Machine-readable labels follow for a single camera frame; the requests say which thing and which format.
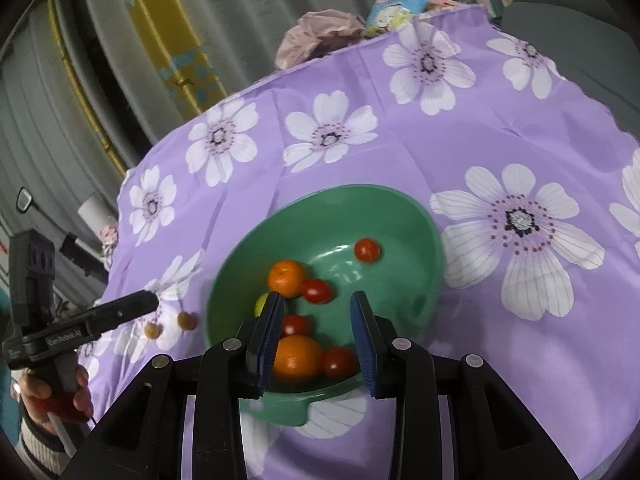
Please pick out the white tube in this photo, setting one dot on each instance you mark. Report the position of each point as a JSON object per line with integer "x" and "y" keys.
{"x": 95, "y": 210}

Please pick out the crumpled pink cloth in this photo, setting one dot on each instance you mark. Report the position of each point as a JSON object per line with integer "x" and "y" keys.
{"x": 320, "y": 35}

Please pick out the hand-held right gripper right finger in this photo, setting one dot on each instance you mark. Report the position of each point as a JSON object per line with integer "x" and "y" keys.
{"x": 362, "y": 345}

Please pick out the yellow patterned panel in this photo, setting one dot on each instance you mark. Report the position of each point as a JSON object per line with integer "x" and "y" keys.
{"x": 165, "y": 35}

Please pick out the red cherry tomato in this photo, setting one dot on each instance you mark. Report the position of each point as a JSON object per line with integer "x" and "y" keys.
{"x": 339, "y": 361}
{"x": 367, "y": 250}
{"x": 316, "y": 291}
{"x": 296, "y": 325}

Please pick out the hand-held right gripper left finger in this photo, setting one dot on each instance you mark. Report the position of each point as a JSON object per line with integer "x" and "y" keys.
{"x": 267, "y": 340}

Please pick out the small yellow-green fruit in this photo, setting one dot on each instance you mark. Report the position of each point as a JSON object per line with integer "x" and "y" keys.
{"x": 261, "y": 305}

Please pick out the white and black rod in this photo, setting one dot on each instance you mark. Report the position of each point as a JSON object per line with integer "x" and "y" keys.
{"x": 82, "y": 252}

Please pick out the gold metal rail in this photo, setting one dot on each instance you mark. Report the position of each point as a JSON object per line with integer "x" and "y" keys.
{"x": 85, "y": 85}

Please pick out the small orange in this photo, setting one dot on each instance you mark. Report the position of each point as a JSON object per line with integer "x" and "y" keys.
{"x": 287, "y": 277}

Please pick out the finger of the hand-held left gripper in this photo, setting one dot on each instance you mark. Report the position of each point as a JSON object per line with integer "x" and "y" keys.
{"x": 125, "y": 307}

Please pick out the person's left hand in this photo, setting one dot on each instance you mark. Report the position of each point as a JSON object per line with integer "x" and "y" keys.
{"x": 35, "y": 392}

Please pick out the purple floral cloth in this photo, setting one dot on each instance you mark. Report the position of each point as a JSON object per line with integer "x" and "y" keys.
{"x": 400, "y": 135}

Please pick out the person's left forearm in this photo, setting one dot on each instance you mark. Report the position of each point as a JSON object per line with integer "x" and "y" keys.
{"x": 42, "y": 455}

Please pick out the large orange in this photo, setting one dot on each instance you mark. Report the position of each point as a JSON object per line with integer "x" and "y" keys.
{"x": 300, "y": 357}

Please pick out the small floral cloth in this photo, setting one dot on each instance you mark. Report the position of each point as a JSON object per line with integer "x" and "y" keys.
{"x": 110, "y": 245}

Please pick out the small brown longan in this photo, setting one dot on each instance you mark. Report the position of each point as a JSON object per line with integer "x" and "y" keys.
{"x": 186, "y": 321}
{"x": 152, "y": 331}

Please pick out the cartoon print pillow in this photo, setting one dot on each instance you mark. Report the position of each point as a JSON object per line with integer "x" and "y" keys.
{"x": 397, "y": 5}

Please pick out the green plastic bowl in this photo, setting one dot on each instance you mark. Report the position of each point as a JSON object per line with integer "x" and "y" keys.
{"x": 350, "y": 220}

